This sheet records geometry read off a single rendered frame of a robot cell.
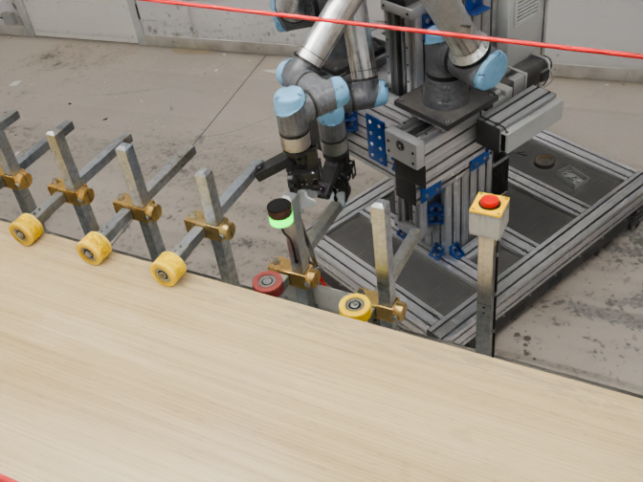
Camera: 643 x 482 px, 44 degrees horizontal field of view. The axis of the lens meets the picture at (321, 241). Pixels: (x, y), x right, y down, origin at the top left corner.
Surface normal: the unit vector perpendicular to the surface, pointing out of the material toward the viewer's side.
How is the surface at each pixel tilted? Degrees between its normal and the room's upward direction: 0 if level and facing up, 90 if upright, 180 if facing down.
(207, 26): 90
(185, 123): 0
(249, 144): 0
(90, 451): 0
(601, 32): 90
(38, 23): 90
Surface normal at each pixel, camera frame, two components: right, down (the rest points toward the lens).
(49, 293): -0.11, -0.76
